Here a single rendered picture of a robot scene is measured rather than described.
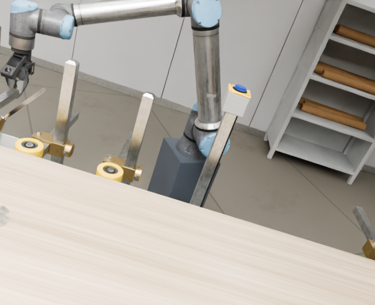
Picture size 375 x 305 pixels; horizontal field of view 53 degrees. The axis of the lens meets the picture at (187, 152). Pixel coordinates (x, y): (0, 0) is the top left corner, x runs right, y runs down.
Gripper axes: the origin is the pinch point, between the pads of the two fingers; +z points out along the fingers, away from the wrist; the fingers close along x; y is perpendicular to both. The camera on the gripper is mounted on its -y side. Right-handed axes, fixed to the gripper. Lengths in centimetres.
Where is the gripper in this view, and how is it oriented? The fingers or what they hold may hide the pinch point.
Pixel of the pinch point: (15, 95)
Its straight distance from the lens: 167.8
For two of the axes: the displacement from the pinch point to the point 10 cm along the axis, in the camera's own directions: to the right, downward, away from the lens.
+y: 1.1, -4.8, 8.7
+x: -9.5, -3.0, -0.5
